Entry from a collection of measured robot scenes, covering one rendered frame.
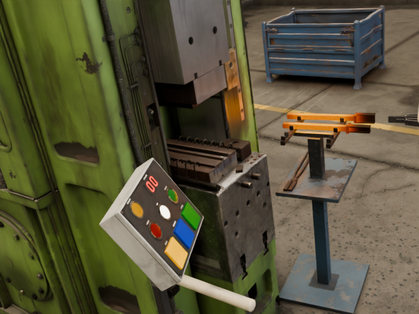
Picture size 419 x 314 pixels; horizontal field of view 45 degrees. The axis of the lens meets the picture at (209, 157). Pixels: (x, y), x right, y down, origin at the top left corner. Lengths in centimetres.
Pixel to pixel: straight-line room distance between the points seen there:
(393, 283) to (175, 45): 179
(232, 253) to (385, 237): 134
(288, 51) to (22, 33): 430
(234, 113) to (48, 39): 90
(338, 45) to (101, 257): 398
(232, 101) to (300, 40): 358
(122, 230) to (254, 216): 93
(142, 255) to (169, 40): 76
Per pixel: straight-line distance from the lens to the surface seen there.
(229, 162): 211
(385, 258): 310
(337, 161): 266
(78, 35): 173
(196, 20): 187
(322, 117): 251
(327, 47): 573
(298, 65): 596
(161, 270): 149
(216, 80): 198
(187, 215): 167
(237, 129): 239
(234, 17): 233
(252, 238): 228
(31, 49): 202
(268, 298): 261
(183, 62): 181
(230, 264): 217
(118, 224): 144
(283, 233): 331
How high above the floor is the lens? 189
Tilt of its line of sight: 25 degrees down
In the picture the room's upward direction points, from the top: 9 degrees counter-clockwise
